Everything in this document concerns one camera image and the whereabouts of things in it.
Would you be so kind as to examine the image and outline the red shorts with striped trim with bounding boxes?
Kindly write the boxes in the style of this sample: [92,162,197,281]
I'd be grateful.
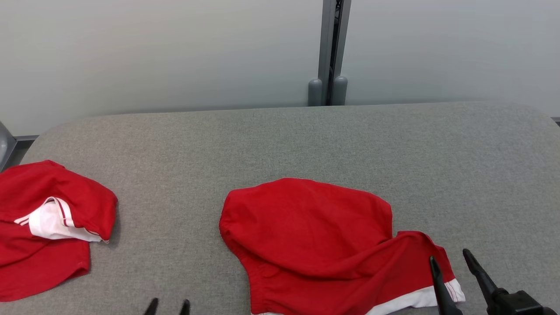
[0,160,119,302]

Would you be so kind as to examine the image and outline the grey partition post with feet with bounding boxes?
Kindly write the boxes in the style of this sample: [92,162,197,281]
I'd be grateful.
[308,0,352,107]

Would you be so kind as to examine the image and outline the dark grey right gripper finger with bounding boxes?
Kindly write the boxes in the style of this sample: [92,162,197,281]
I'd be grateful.
[463,248,499,302]
[430,256,463,315]

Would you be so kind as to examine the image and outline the red shorts with white waistband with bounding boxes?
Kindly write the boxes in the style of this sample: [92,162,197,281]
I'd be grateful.
[219,177,466,315]

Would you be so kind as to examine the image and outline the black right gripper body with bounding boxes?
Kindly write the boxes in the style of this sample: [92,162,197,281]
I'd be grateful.
[486,289,558,315]

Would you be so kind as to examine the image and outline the grey partition end frame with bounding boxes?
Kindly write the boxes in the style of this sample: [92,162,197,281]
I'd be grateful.
[0,122,18,172]

